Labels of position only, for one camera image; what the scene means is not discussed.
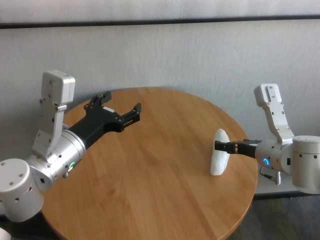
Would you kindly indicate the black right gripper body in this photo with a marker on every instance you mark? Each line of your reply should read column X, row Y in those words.
column 248, row 147

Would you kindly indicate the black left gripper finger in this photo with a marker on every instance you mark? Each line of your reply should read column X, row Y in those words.
column 131, row 116
column 100, row 100

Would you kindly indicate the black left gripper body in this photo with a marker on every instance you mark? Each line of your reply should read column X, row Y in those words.
column 97, row 125

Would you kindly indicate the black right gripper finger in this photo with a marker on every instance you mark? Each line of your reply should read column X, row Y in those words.
column 226, row 146

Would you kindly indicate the white sandbag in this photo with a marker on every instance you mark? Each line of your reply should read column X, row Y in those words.
column 220, row 160

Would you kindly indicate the black skirting board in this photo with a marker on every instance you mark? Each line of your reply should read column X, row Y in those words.
column 275, row 194

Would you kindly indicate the black wall trim strip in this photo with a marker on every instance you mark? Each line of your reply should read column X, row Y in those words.
column 160, row 21

